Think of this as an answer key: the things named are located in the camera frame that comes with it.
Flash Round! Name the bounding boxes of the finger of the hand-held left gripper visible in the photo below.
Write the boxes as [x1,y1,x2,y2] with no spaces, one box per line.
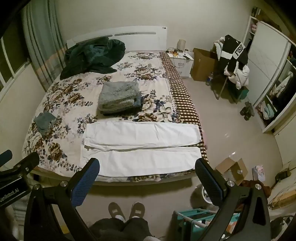
[0,152,40,178]
[0,150,13,167]

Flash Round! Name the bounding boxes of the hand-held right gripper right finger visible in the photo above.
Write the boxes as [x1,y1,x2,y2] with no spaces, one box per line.
[195,158,271,241]

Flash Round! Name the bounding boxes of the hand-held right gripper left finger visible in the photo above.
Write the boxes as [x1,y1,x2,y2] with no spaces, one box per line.
[24,158,100,241]

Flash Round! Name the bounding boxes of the white pants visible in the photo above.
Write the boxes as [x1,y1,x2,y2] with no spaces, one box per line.
[80,122,201,178]

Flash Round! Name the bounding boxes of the round white-rimmed object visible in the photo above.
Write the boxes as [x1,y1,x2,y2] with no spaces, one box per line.
[191,184,214,205]

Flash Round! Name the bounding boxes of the small open cardboard box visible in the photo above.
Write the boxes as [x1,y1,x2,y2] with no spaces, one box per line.
[215,158,248,181]

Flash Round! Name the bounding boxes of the reddish brown cloth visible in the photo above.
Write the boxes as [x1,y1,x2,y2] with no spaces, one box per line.
[240,179,271,197]

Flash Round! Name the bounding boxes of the person's grey left slipper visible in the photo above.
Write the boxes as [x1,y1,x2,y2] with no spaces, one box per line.
[108,202,126,220]

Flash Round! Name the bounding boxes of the person's grey slipper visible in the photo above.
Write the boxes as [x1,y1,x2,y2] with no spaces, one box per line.
[129,202,146,219]
[108,202,126,220]

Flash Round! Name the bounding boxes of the teal laundry rack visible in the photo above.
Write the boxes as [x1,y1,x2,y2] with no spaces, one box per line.
[173,209,238,241]

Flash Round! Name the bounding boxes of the small blue-grey cloth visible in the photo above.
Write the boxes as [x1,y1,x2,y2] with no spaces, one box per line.
[33,112,57,136]

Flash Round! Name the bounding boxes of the person's left leg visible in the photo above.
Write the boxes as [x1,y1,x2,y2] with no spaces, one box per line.
[89,218,126,241]

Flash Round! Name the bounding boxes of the person's leg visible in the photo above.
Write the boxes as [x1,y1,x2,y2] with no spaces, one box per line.
[122,218,153,241]
[89,218,126,241]

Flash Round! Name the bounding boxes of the pink patterned bag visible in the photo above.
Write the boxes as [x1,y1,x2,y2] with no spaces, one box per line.
[252,165,265,182]

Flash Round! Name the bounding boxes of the person's grey right slipper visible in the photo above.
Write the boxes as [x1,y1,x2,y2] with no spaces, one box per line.
[129,202,146,219]

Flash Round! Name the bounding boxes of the person's right leg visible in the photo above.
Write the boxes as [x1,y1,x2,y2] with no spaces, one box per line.
[122,218,153,241]

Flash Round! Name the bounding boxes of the dark fuzzy slipper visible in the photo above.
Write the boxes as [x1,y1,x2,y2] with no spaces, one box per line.
[239,107,250,121]
[245,101,255,117]

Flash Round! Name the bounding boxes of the floral bed blanket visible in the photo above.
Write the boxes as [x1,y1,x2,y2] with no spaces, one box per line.
[22,51,208,186]

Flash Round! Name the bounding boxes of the brown checkered bed sheet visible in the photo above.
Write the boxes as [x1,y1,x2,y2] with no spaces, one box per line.
[159,52,208,151]

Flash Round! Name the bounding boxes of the teal folded cloth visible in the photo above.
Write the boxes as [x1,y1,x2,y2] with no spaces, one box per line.
[264,104,276,119]

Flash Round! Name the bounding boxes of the teal storage bin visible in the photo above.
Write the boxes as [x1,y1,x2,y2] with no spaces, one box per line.
[231,86,249,100]

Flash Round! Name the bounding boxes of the white-framed window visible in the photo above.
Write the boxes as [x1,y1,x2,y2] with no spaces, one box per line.
[0,21,31,93]

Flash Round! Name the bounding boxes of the white puffer jacket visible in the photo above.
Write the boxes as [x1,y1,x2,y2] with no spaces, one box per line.
[224,64,250,90]

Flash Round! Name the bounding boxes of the grey-green curtain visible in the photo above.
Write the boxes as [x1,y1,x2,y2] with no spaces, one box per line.
[22,0,67,88]

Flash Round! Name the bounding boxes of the white nightstand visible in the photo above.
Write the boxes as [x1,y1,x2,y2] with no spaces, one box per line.
[168,50,195,78]

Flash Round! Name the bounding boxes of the large cardboard box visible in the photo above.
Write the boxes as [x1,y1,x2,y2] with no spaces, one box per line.
[190,48,219,81]

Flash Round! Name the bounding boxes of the dark green comforter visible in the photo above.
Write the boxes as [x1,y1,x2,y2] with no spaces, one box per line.
[60,37,126,80]

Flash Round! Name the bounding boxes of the black and white jacket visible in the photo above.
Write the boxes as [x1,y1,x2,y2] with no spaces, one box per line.
[218,35,249,75]

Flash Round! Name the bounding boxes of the white sliding door wardrobe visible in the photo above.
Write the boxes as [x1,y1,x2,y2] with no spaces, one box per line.
[243,7,296,133]

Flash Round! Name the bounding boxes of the white headboard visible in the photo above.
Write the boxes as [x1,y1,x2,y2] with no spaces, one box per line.
[67,25,168,52]

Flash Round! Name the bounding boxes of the metal frame chair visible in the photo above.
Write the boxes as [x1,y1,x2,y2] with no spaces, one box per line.
[213,70,243,100]

